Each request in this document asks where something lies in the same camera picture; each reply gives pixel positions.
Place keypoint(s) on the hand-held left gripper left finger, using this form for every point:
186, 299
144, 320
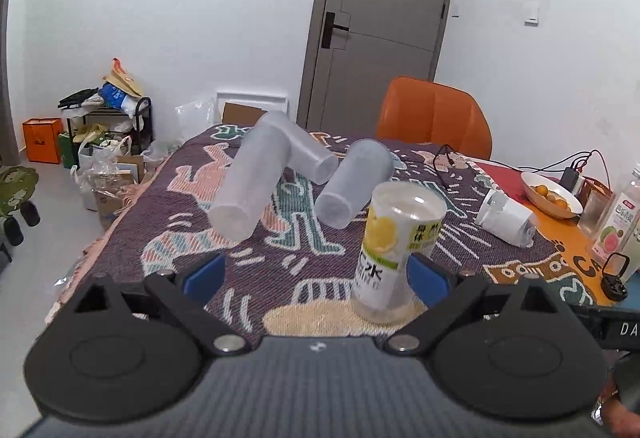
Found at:
204, 275

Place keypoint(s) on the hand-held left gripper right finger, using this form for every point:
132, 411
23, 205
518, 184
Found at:
428, 280

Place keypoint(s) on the white paper cup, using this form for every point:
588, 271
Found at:
505, 218

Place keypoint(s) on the tall frosted plastic cup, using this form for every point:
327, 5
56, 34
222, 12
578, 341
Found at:
252, 178

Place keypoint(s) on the printed blanket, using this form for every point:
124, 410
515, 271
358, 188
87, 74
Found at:
200, 218

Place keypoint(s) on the pink label juice bottle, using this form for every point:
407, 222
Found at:
617, 228

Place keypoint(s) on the orange printed table mat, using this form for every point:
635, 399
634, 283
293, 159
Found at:
565, 230

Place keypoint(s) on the clear glass jar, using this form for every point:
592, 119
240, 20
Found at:
593, 215

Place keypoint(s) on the open cardboard box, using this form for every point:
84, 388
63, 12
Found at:
110, 208

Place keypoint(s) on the red folder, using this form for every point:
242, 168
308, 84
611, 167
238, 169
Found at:
500, 178

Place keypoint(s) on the white bowl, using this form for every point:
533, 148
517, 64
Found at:
530, 203

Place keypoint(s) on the small orange fruit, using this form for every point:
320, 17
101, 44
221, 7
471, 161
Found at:
551, 196
560, 204
539, 190

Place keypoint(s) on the clear plastic bag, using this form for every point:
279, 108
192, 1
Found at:
195, 118

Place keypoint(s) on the black power adapter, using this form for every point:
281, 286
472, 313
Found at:
569, 177

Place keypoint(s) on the white plastic bag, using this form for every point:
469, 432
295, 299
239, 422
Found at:
102, 153

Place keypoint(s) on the orange chair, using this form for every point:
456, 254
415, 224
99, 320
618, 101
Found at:
432, 118

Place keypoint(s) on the black shoe rack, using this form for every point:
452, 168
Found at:
142, 123

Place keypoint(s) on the flat cardboard box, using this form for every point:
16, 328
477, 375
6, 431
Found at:
242, 113

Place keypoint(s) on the beige slippers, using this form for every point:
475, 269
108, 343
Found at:
90, 132

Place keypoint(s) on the white framed board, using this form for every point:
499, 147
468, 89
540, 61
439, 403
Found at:
252, 97

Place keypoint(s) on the green bag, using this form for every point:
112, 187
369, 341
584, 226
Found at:
67, 149

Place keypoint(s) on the blue white packet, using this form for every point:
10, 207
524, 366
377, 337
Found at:
114, 94

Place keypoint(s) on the green plush toy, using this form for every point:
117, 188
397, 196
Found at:
17, 185

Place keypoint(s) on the orange storage box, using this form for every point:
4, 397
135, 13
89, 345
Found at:
42, 141

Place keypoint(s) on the brown paper bag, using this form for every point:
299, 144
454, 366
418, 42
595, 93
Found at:
122, 78

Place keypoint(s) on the black cloth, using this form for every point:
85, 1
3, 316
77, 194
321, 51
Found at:
77, 97

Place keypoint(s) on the grey door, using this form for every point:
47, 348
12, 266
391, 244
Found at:
385, 18

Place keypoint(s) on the white light switch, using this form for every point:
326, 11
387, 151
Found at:
532, 12

